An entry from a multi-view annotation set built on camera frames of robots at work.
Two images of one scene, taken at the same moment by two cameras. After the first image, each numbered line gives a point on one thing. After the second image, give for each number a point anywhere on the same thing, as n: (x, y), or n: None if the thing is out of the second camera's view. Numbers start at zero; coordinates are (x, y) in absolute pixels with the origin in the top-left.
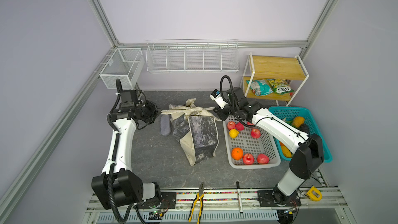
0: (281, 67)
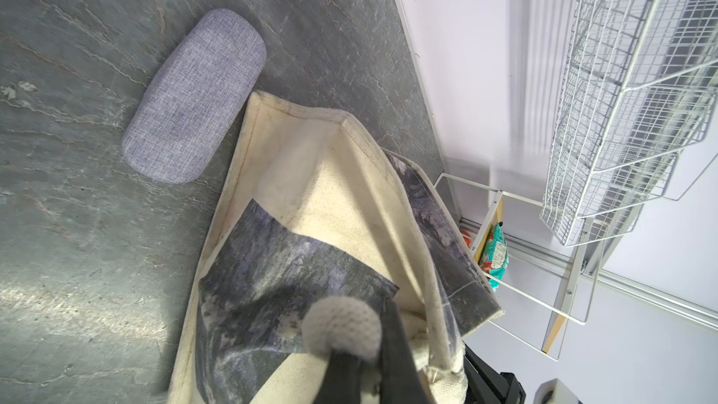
0: (541, 284)
